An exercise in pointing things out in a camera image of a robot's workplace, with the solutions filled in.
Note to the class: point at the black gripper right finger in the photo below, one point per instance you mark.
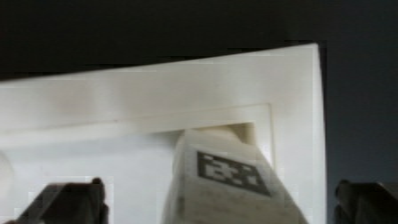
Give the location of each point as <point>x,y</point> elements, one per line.
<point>367,203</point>

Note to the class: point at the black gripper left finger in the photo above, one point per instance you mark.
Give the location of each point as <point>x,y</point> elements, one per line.
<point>68,204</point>

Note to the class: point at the white table leg with tag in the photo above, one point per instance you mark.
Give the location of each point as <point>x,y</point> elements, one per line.
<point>226,190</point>

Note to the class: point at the white square tabletop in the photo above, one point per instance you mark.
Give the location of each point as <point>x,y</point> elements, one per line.
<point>91,125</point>

